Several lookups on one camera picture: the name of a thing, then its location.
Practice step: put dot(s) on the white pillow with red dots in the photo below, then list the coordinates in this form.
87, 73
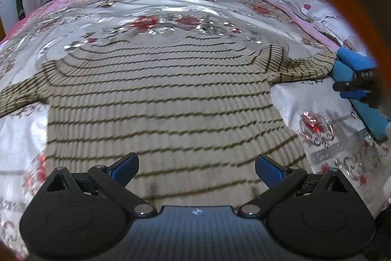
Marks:
308, 7

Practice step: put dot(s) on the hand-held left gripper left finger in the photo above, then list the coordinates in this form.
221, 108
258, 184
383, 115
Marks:
125, 167

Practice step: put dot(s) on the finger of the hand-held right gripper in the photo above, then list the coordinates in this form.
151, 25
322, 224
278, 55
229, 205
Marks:
366, 111
356, 59

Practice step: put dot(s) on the floral satin bedspread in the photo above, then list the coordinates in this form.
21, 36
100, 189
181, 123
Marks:
183, 13

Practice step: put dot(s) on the beige striped knit sweater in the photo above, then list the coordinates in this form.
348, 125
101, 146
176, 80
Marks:
168, 96

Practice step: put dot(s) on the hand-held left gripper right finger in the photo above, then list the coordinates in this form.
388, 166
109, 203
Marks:
268, 170

